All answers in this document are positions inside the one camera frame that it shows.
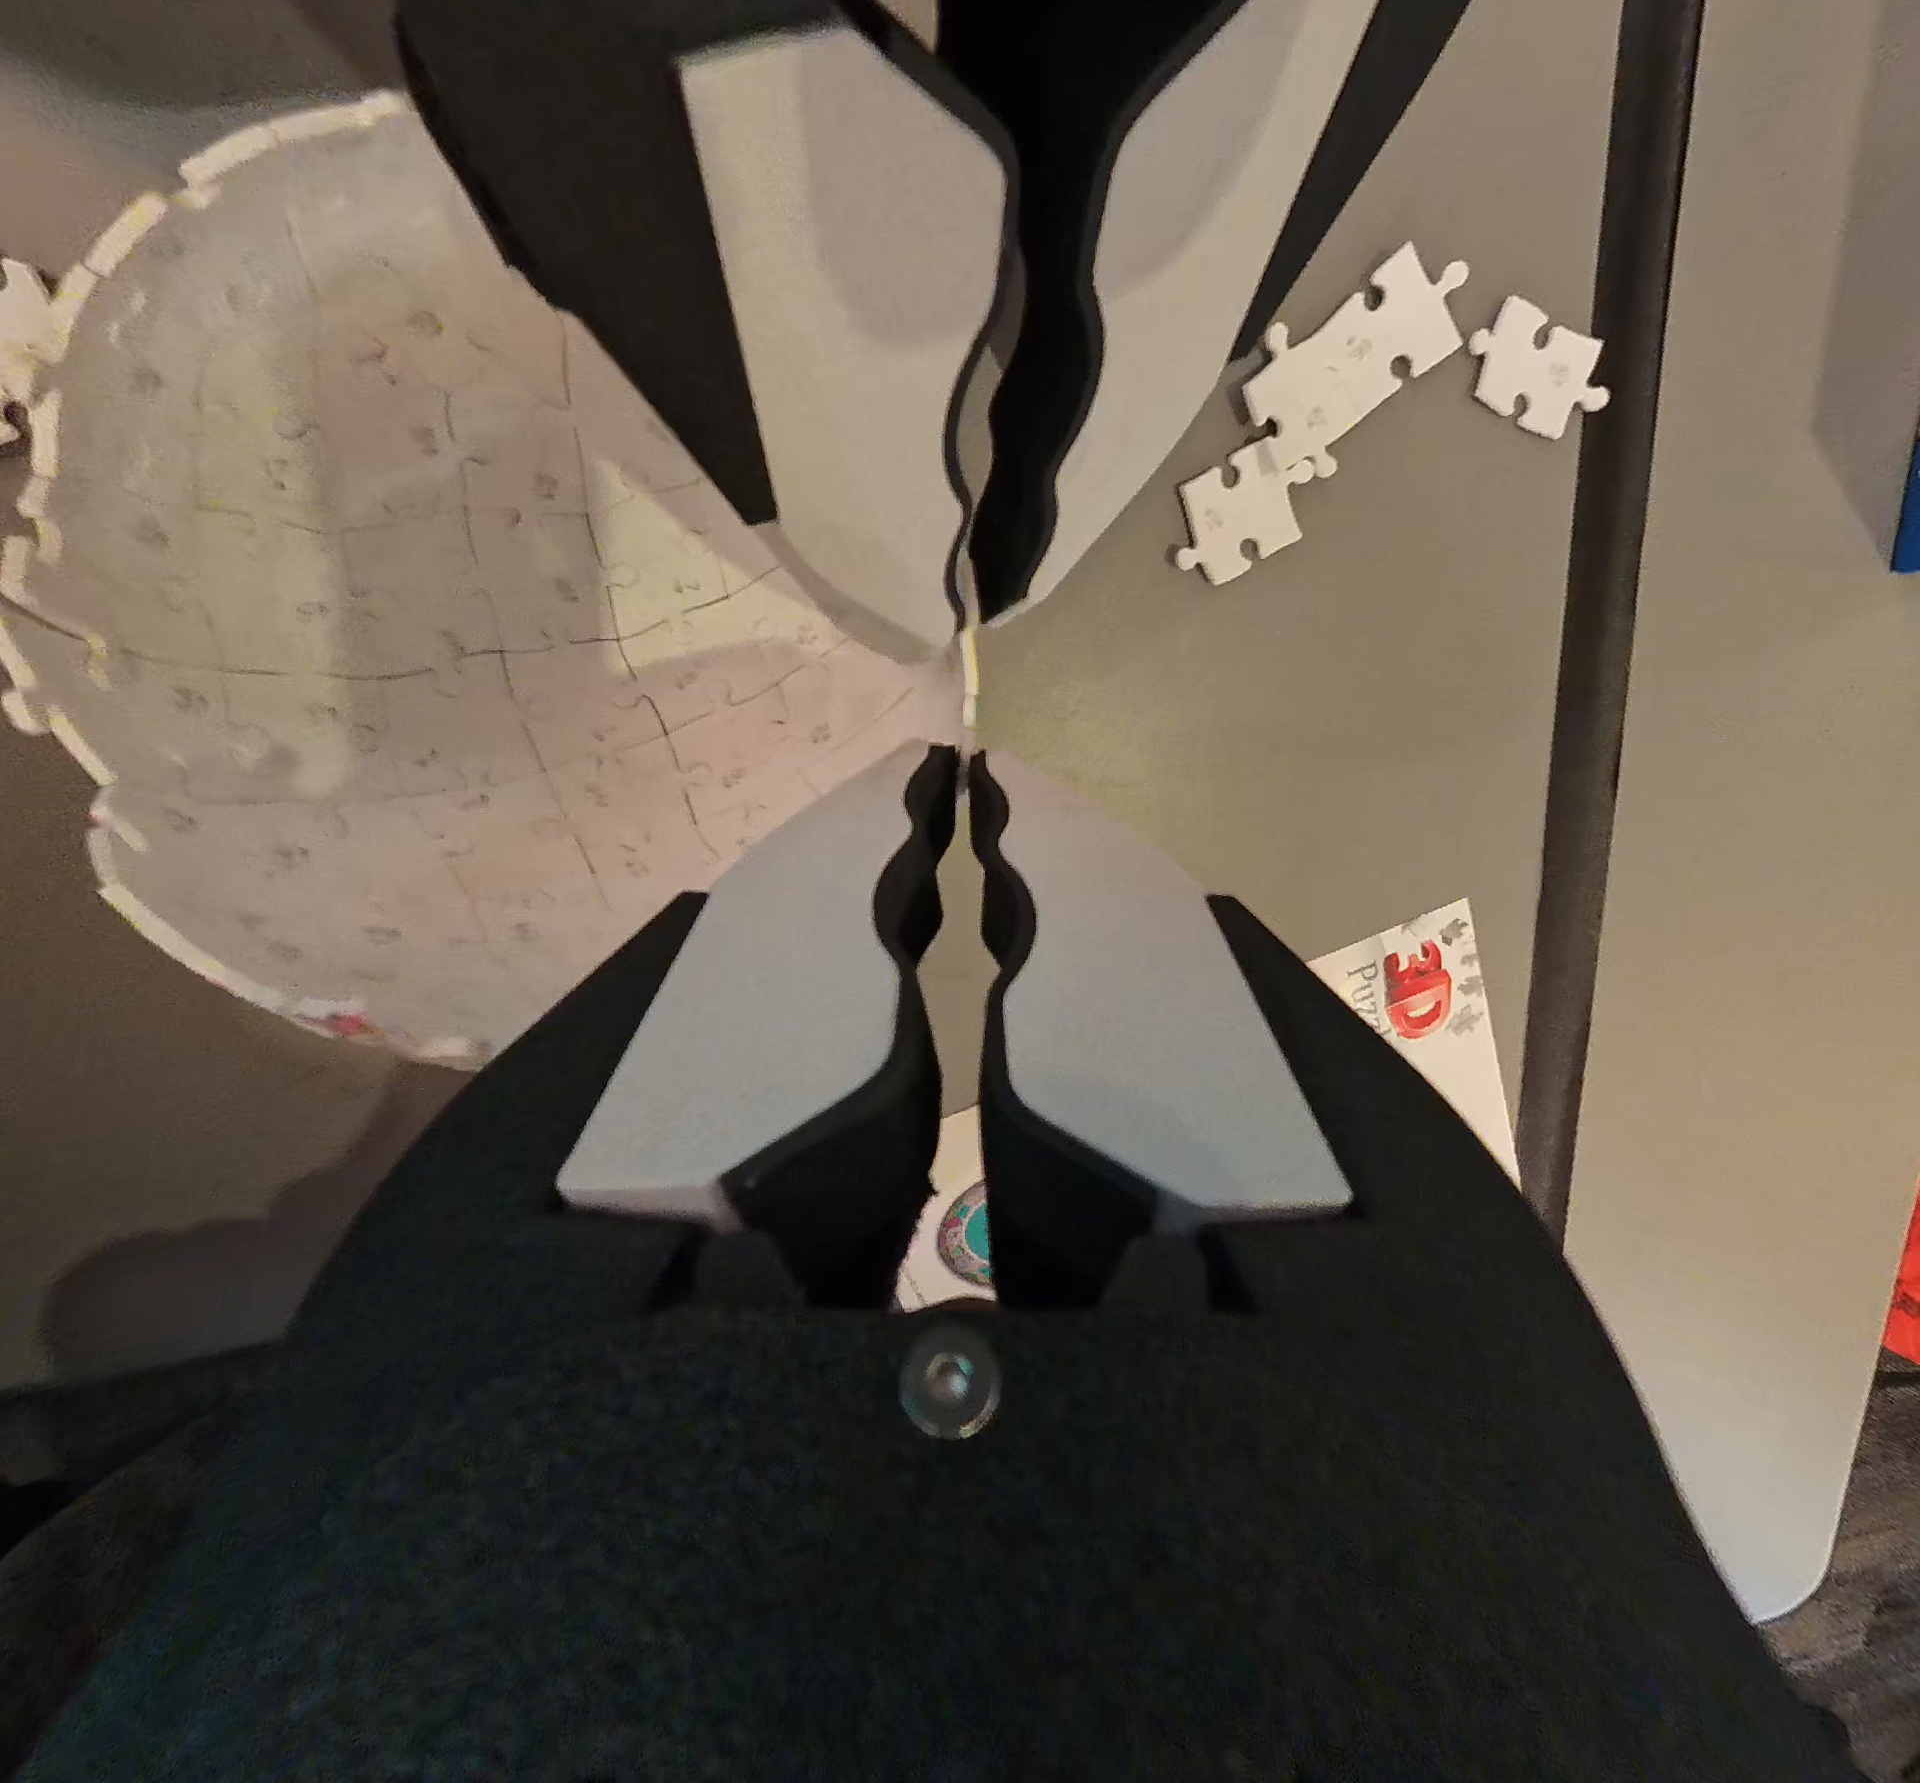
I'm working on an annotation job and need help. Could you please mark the partly built puzzle ball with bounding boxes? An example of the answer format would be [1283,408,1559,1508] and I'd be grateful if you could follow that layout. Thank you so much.
[0,87,990,1071]

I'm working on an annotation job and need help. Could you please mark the colourful puzzle box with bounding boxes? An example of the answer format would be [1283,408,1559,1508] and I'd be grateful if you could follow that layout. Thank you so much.
[1808,119,1920,570]

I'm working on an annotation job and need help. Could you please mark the puzzle instruction sheet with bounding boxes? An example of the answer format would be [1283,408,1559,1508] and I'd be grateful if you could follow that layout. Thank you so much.
[898,899,1524,1311]

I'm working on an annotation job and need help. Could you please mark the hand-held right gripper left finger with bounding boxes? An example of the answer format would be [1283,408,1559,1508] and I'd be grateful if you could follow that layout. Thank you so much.
[557,748,960,1311]

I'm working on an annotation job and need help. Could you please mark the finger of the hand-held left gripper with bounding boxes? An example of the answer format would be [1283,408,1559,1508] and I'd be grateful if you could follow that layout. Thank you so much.
[677,19,1024,667]
[973,0,1407,622]

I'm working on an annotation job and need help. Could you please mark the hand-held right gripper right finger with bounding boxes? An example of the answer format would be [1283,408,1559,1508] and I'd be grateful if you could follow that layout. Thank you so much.
[967,748,1357,1311]

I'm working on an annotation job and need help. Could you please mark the person's dark clothing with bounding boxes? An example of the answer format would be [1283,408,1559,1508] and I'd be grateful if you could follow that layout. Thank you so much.
[0,1341,288,1783]

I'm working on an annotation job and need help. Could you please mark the orange traffic cone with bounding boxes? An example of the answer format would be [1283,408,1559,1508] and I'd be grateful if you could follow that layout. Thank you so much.
[1879,1184,1920,1366]

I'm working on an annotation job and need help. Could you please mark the white puzzle piece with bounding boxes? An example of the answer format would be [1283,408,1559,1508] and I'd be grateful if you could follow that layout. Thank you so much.
[0,255,65,408]
[1471,297,1611,438]
[1173,441,1339,589]

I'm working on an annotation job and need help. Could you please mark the joined white puzzle pieces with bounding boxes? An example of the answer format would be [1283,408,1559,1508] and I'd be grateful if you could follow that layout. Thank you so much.
[1242,242,1471,467]

